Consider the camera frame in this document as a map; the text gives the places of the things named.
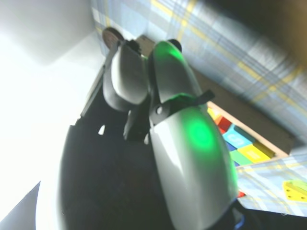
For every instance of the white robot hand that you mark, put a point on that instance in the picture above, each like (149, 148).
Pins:
(187, 148)

